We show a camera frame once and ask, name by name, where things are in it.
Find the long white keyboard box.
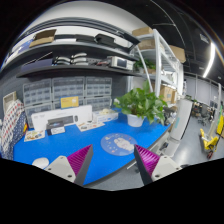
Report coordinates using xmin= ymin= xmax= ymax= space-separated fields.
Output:
xmin=31 ymin=105 xmax=92 ymax=130

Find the grey drawer organizer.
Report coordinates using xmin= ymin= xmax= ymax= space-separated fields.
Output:
xmin=23 ymin=79 xmax=52 ymax=128
xmin=85 ymin=77 xmax=112 ymax=111
xmin=52 ymin=77 xmax=84 ymax=109

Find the colourful picture card right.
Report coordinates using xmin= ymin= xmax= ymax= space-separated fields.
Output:
xmin=77 ymin=121 xmax=104 ymax=132

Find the grey drawer organizer left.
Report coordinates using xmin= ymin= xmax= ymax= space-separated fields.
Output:
xmin=23 ymin=79 xmax=52 ymax=128

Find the colourful picture card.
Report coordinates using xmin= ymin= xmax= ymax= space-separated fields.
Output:
xmin=24 ymin=130 xmax=45 ymax=142
xmin=77 ymin=121 xmax=104 ymax=132

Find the white tissue box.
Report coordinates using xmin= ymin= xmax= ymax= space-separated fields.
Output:
xmin=92 ymin=109 xmax=118 ymax=123

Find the grey drawer organizer right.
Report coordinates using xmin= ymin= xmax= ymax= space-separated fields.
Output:
xmin=85 ymin=77 xmax=112 ymax=111

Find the blue table mat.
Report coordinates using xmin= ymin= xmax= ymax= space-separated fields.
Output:
xmin=14 ymin=114 xmax=169 ymax=186

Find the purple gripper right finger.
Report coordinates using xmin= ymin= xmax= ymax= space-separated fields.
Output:
xmin=134 ymin=145 xmax=181 ymax=185

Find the open cardboard box on shelf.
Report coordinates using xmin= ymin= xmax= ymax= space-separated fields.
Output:
xmin=29 ymin=29 xmax=56 ymax=47

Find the grey drawer organizer middle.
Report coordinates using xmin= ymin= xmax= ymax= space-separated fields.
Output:
xmin=52 ymin=77 xmax=84 ymax=109

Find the patterned fabric bag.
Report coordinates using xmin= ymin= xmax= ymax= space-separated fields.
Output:
xmin=0 ymin=99 xmax=27 ymax=160

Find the white computer mouse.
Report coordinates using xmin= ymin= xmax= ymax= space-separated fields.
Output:
xmin=32 ymin=157 xmax=49 ymax=169

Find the yellow card box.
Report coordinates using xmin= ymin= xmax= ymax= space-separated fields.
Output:
xmin=60 ymin=96 xmax=79 ymax=109

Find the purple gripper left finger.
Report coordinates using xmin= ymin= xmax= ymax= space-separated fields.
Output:
xmin=45 ymin=145 xmax=93 ymax=186

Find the colourful picture card left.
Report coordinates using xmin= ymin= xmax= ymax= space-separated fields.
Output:
xmin=24 ymin=130 xmax=45 ymax=142

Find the small black device box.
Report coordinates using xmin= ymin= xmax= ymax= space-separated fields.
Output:
xmin=46 ymin=121 xmax=65 ymax=135

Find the yellow pallet jack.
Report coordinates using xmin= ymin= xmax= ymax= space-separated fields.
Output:
xmin=199 ymin=106 xmax=224 ymax=160

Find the green potted plant white pot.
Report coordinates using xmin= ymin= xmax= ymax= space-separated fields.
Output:
xmin=114 ymin=81 xmax=167 ymax=127

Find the dark wall shelf unit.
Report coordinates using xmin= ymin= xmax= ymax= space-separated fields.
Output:
xmin=12 ymin=17 xmax=140 ymax=78

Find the white standing panel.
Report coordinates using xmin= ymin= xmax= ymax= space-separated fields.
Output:
xmin=165 ymin=99 xmax=192 ymax=157

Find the white metal storage rack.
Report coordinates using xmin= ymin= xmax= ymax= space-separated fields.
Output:
xmin=130 ymin=29 xmax=183 ymax=99

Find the round blue mouse pad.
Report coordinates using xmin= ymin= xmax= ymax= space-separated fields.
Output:
xmin=101 ymin=133 xmax=137 ymax=156

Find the grey electronic instrument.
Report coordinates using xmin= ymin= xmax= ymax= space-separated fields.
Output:
xmin=107 ymin=56 xmax=133 ymax=71

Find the cardboard box on rack top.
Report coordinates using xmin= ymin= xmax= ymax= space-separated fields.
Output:
xmin=132 ymin=27 xmax=153 ymax=37

